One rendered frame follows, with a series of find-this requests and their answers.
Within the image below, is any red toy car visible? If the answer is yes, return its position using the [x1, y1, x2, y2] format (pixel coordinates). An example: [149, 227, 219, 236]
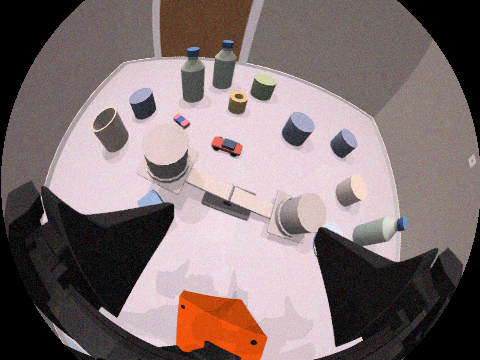
[211, 136, 243, 157]

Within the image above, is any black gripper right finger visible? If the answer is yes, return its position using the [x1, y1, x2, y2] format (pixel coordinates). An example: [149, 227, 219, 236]
[315, 227, 439, 348]

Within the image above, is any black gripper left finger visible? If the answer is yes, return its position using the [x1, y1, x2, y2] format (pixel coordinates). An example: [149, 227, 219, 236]
[41, 185, 175, 317]

